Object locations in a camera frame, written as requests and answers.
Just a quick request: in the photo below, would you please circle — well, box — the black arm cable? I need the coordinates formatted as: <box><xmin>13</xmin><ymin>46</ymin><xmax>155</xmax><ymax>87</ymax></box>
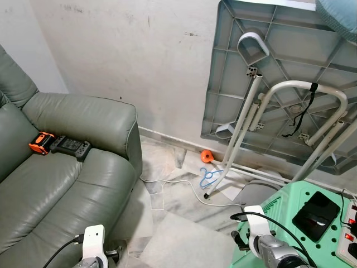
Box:
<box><xmin>42</xmin><ymin>234</ymin><xmax>84</xmax><ymax>268</ymax></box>
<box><xmin>230</xmin><ymin>211</ymin><xmax>311</xmax><ymax>266</ymax></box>

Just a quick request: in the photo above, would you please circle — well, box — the white straight table leg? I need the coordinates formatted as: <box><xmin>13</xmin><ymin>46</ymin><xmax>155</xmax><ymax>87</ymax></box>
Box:
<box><xmin>204</xmin><ymin>71</ymin><xmax>264</xmax><ymax>200</ymax></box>

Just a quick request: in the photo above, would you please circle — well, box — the orange black battery pack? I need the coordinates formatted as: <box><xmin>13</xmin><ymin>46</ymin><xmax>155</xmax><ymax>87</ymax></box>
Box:
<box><xmin>29</xmin><ymin>131</ymin><xmax>54</xmax><ymax>156</ymax></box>

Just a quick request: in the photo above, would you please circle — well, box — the small orange round object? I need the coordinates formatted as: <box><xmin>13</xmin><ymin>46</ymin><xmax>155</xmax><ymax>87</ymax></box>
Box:
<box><xmin>201</xmin><ymin>150</ymin><xmax>215</xmax><ymax>164</ymax></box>

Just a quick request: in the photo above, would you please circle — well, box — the green plastic stool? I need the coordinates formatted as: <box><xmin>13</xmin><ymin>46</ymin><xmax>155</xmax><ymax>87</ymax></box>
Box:
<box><xmin>231</xmin><ymin>180</ymin><xmax>357</xmax><ymax>268</ymax></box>

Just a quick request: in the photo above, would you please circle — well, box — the white curved table leg frame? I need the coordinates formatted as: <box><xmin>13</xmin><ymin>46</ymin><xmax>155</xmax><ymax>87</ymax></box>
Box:
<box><xmin>258</xmin><ymin>81</ymin><xmax>350</xmax><ymax>147</ymax></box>

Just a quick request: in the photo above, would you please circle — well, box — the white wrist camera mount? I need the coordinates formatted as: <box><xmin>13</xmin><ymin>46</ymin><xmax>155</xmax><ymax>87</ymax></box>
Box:
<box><xmin>244</xmin><ymin>205</ymin><xmax>271</xmax><ymax>243</ymax></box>
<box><xmin>81</xmin><ymin>224</ymin><xmax>109</xmax><ymax>263</ymax></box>

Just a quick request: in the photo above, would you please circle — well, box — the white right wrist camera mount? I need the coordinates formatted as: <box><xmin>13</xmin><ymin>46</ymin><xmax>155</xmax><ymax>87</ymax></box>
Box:
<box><xmin>244</xmin><ymin>205</ymin><xmax>271</xmax><ymax>243</ymax></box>

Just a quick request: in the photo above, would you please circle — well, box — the black handheld controller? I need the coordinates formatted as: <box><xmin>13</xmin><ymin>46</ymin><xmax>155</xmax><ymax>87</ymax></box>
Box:
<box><xmin>50</xmin><ymin>136</ymin><xmax>92</xmax><ymax>162</ymax></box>

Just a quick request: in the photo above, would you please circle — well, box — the blue grey ribbed cushion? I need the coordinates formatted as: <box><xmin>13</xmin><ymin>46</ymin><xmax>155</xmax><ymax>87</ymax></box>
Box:
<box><xmin>316</xmin><ymin>0</ymin><xmax>357</xmax><ymax>43</ymax></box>

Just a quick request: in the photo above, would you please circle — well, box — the black strap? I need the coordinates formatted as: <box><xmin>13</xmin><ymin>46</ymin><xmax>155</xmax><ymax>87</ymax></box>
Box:
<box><xmin>282</xmin><ymin>83</ymin><xmax>319</xmax><ymax>138</ymax></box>

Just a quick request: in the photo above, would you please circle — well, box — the black tablet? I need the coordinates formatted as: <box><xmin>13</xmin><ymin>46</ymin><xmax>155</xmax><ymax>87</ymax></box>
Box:
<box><xmin>292</xmin><ymin>192</ymin><xmax>341</xmax><ymax>242</ymax></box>

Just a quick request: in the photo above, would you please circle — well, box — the white power strip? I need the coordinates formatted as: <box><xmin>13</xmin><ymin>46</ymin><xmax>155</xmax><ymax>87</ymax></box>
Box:
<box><xmin>335</xmin><ymin>204</ymin><xmax>357</xmax><ymax>266</ymax></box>

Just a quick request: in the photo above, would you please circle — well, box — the white floor cable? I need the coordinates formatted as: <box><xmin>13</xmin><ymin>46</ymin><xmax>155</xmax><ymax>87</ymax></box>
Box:
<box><xmin>141</xmin><ymin>176</ymin><xmax>242</xmax><ymax>208</ymax></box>

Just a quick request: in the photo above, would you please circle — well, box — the grey green leather sofa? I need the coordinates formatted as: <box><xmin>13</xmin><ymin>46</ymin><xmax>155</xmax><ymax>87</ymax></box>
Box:
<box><xmin>0</xmin><ymin>45</ymin><xmax>143</xmax><ymax>268</ymax></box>

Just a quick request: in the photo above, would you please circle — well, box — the blue clothes hanger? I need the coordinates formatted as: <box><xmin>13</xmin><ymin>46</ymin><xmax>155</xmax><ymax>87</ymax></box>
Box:
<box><xmin>199</xmin><ymin>166</ymin><xmax>225</xmax><ymax>190</ymax></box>

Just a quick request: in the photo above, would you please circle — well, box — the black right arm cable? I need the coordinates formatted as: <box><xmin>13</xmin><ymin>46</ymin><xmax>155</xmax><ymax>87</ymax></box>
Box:
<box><xmin>230</xmin><ymin>211</ymin><xmax>311</xmax><ymax>266</ymax></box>

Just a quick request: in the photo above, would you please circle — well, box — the grey plastic folding table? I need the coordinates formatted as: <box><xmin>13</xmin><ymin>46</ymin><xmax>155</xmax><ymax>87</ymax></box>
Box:
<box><xmin>201</xmin><ymin>0</ymin><xmax>357</xmax><ymax>175</ymax></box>

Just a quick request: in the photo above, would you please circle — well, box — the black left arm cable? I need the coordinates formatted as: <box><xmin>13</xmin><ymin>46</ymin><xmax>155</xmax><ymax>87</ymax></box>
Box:
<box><xmin>42</xmin><ymin>234</ymin><xmax>84</xmax><ymax>268</ymax></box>

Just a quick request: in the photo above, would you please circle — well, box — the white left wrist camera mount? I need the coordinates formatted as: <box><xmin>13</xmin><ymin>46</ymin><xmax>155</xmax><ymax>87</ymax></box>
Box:
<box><xmin>81</xmin><ymin>224</ymin><xmax>109</xmax><ymax>263</ymax></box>

